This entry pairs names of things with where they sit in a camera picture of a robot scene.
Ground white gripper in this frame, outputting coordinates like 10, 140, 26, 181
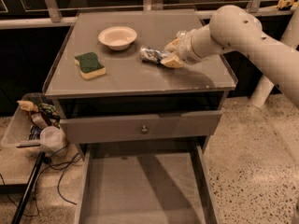
161, 30, 201, 68

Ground silver blue redbull can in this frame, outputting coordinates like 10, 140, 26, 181
139, 46, 170, 63

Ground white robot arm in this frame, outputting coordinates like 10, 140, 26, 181
162, 5, 299, 106

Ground green and white soda can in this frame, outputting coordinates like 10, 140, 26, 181
177, 31, 188, 38

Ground grey top drawer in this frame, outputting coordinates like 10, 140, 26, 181
60, 110, 221, 144

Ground grey drawer cabinet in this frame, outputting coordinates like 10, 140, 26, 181
41, 8, 239, 224

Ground round brass drawer knob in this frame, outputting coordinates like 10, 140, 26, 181
141, 126, 149, 134

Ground open grey middle drawer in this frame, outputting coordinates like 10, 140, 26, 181
74, 143, 221, 224

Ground white paper bowl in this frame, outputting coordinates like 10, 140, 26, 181
98, 26, 137, 51

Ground green and yellow sponge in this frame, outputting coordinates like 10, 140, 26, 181
74, 52, 106, 80

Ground white diagonal pole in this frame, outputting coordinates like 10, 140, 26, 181
249, 8, 299, 107

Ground yellow object on railing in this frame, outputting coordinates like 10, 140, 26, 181
277, 0, 298, 10

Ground colourful snack bags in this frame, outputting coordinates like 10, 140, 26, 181
18, 100, 60, 129

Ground clear plastic cup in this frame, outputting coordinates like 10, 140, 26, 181
40, 126, 66, 152

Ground clear plastic storage bin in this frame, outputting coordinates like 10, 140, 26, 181
0, 92, 68, 156

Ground black metal stand leg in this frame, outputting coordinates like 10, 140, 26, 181
11, 152, 45, 224

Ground black floor cable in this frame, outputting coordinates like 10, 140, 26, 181
0, 140, 82, 217

